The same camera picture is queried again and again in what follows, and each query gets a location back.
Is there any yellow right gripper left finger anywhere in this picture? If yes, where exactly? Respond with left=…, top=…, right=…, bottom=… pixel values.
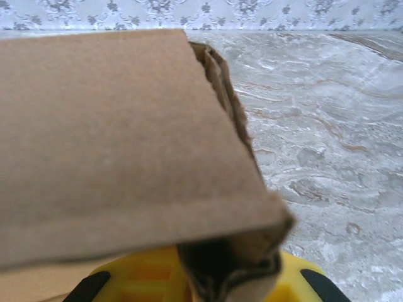
left=64, top=246, right=195, bottom=302

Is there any brown cardboard box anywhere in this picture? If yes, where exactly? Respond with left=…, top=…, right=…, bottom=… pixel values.
left=0, top=28, right=296, bottom=302

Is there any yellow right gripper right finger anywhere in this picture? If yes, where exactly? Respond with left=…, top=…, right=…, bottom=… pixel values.
left=263, top=250, right=351, bottom=302

